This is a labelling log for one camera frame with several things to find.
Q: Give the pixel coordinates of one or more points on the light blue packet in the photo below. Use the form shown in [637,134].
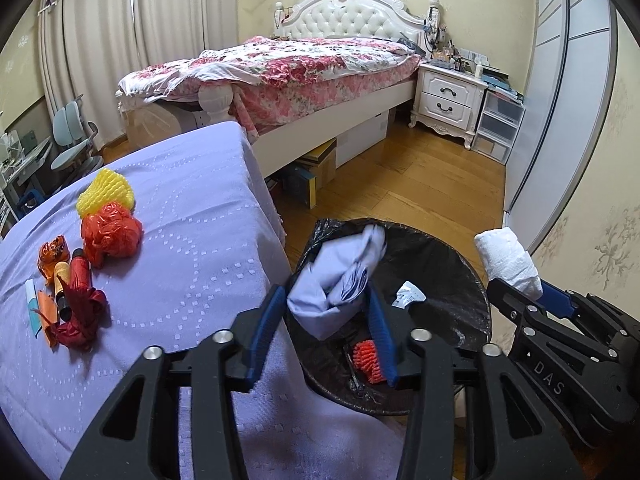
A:
[31,305]

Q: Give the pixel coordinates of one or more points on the blue plastic crate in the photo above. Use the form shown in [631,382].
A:
[30,205]

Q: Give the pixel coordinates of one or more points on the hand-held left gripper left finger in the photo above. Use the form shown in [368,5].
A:
[260,332]

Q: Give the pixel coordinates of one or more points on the grey sliding wardrobe door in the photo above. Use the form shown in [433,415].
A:
[560,110]

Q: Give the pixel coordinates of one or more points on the red tube with black cap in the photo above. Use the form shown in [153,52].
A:
[80,270]

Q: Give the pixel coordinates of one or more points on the orange snack wrapper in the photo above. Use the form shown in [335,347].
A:
[52,255]

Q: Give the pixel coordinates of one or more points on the beige curtains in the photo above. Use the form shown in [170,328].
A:
[160,20]

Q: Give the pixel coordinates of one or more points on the black bag lined trash bin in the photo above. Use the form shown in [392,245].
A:
[440,270]

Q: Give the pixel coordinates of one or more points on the white bed with tufted headboard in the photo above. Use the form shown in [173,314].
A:
[350,17]

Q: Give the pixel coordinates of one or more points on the red foam fruit net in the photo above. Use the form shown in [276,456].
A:
[367,357]

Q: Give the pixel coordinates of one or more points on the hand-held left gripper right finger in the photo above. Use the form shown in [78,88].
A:
[382,335]

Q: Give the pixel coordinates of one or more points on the white paper towel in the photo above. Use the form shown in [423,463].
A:
[507,257]

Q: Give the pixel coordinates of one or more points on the white storage box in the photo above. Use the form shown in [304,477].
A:
[362,137]

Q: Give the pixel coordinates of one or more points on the brown cardboard box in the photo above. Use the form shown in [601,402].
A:
[322,162]

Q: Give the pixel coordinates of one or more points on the white nightstand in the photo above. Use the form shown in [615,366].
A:
[447,100]

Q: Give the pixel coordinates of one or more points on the small white paper slip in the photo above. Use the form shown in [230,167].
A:
[407,295]

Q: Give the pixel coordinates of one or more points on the yellow foam fruit net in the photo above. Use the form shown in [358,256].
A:
[107,190]

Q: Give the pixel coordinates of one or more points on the pale green desk chair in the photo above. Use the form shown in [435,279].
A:
[70,130]

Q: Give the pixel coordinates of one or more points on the lavender paper wad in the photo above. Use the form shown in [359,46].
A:
[310,295]

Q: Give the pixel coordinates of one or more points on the clear plastic drawer unit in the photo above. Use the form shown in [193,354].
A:
[497,127]

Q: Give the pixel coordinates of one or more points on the white study desk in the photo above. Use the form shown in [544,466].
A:
[25,160]

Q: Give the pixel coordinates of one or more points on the pink floral quilt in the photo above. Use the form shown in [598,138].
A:
[300,65]

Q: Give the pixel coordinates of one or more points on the dark blue box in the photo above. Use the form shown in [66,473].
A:
[300,185]

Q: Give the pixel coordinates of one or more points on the red crumpled plastic bag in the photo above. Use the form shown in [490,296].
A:
[112,232]

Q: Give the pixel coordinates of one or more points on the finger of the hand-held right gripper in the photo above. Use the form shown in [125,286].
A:
[510,305]
[557,300]

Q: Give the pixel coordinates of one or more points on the dark red crumpled bag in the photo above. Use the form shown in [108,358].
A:
[80,317]

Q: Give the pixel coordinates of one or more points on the stack of books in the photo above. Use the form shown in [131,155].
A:
[502,85]

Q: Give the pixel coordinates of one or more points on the yellow tube with black end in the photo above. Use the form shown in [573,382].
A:
[62,285]

